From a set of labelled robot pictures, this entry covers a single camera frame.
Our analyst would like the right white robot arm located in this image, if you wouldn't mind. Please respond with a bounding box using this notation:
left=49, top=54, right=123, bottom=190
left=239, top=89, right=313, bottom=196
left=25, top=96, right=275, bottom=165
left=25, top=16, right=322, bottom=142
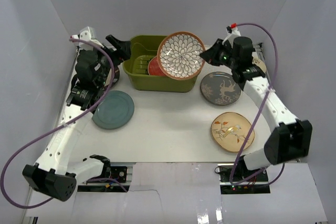
left=200, top=37, right=313, bottom=182

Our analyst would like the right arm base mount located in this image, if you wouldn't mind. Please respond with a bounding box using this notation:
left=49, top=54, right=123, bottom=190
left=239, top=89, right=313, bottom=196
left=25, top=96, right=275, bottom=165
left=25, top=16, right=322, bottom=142
left=214, top=164, right=270, bottom=195

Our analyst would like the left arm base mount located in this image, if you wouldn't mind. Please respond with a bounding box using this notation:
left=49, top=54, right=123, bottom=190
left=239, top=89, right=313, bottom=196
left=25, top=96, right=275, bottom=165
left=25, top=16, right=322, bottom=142
left=77, top=165, right=133, bottom=193

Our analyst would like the blue-grey ceramic plate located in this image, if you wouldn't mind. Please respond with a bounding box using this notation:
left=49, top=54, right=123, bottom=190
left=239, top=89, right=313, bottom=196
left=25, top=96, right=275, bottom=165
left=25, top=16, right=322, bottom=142
left=92, top=90, right=134, bottom=130

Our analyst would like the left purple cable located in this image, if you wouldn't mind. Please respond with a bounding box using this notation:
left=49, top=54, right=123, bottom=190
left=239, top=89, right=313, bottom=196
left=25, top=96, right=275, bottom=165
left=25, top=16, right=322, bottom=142
left=0, top=36, right=118, bottom=208

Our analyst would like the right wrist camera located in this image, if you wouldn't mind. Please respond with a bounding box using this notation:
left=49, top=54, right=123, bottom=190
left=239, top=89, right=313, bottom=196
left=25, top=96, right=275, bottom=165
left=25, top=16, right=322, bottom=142
left=224, top=23, right=241, bottom=45

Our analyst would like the grey reindeer plate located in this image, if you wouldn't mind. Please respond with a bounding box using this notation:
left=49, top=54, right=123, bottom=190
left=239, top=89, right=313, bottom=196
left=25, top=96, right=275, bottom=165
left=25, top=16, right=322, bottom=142
left=200, top=71, right=241, bottom=106

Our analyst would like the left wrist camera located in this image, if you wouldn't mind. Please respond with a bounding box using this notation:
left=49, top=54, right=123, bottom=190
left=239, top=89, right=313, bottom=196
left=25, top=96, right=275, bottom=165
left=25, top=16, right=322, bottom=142
left=72, top=26, right=97, bottom=41

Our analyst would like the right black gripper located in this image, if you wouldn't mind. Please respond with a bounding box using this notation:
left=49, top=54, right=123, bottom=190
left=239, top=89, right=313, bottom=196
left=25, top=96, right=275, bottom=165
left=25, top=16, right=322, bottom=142
left=199, top=39, right=238, bottom=70

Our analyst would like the small cream floral plate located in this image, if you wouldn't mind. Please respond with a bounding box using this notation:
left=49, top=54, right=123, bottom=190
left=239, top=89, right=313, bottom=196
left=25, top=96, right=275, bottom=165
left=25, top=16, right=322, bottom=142
left=252, top=57, right=267, bottom=73

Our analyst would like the red and teal floral plate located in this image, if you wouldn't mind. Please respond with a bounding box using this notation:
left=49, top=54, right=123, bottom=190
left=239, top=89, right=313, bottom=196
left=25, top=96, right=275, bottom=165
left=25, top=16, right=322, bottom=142
left=148, top=57, right=166, bottom=77

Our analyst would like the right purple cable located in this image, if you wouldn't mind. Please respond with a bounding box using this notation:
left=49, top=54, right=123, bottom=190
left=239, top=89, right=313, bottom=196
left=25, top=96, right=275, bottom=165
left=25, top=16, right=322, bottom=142
left=229, top=22, right=286, bottom=185

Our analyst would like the brown rimmed petal pattern plate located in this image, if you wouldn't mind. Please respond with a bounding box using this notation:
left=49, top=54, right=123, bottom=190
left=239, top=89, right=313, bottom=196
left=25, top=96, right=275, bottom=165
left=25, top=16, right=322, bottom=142
left=156, top=31, right=205, bottom=80

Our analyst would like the cream bird pattern plate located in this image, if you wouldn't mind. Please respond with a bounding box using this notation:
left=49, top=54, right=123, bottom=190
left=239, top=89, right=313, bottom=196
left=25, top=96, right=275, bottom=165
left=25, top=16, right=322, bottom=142
left=211, top=112, right=251, bottom=153

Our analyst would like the olive green plastic bin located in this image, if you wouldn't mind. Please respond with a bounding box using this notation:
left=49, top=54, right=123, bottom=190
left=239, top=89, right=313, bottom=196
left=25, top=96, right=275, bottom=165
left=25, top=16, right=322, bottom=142
left=123, top=35, right=197, bottom=92

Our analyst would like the dark rimmed cream plate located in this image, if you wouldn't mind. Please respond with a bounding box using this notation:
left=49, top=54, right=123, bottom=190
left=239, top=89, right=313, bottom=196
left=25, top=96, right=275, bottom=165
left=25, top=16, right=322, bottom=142
left=104, top=66, right=120, bottom=90

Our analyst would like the purple cable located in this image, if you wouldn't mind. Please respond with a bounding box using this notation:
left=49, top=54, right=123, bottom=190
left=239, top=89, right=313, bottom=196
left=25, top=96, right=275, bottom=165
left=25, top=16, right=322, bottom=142
left=0, top=36, right=118, bottom=208
left=229, top=22, right=286, bottom=185

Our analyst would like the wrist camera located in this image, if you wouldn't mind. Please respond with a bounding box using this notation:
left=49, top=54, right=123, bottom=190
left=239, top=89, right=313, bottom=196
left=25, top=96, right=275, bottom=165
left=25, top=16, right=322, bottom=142
left=72, top=26, right=97, bottom=41
left=224, top=23, right=241, bottom=45

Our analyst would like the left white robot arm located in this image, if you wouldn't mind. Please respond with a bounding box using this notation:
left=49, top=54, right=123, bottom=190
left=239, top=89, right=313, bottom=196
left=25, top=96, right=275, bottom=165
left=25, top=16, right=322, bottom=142
left=23, top=27, right=131, bottom=201

